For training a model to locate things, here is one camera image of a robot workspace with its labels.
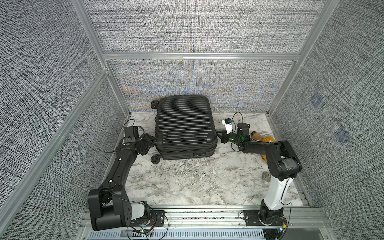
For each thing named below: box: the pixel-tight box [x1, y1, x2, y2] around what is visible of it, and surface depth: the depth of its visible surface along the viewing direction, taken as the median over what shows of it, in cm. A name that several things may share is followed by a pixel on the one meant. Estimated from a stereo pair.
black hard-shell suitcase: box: [150, 95, 218, 165], surface depth 87 cm
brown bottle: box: [250, 131, 264, 142], surface depth 105 cm
